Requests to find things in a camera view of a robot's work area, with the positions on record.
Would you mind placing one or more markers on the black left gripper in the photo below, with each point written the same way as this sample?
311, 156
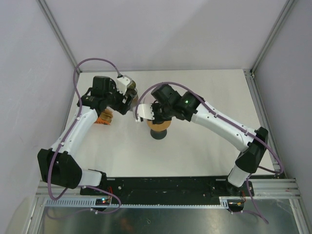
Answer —
121, 107

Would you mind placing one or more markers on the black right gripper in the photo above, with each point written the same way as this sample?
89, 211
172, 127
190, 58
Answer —
154, 106

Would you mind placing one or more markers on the wooden ring dripper holder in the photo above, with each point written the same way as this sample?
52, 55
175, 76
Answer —
158, 127

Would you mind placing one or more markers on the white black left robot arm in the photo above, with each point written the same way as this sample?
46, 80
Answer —
57, 164

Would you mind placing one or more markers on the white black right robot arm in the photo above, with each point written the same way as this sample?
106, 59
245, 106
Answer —
192, 108

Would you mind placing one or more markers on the dark glass jar wooden band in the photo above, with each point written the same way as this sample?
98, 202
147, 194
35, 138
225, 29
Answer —
131, 90

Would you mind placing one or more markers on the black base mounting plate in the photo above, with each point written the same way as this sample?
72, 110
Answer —
170, 191

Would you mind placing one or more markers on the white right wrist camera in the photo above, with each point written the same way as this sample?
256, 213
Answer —
143, 111

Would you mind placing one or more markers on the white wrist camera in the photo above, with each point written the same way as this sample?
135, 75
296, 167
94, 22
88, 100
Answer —
122, 83
143, 111

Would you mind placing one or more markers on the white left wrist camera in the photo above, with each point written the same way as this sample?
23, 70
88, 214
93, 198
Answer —
122, 83

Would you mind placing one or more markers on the aluminium corner post left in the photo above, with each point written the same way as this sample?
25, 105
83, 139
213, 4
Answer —
57, 31

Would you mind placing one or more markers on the aluminium corner post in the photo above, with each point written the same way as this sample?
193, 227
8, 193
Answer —
277, 26
57, 31

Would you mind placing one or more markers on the aluminium corner post right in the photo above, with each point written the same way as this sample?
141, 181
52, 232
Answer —
277, 26

